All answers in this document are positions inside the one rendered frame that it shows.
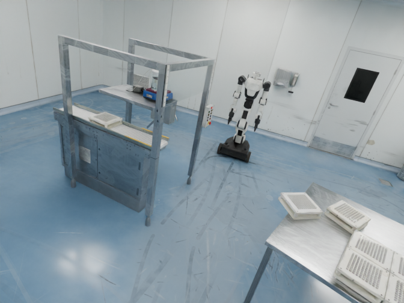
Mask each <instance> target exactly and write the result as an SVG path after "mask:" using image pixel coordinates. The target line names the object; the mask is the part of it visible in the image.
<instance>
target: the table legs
mask: <svg viewBox="0 0 404 303"><path fill-rule="evenodd" d="M272 253H273V250H272V249H270V248H269V247H267V249H266V251H265V254H264V256H263V258H262V261H261V263H260V266H259V268H258V270H257V272H256V275H255V277H254V279H253V282H252V284H251V287H250V288H249V291H248V294H247V296H246V298H245V300H244V303H250V302H251V300H252V298H253V295H254V293H255V291H256V288H257V286H258V284H259V282H260V279H261V277H262V275H263V273H264V271H265V269H266V266H267V264H268V261H269V259H270V257H271V255H272Z"/></svg>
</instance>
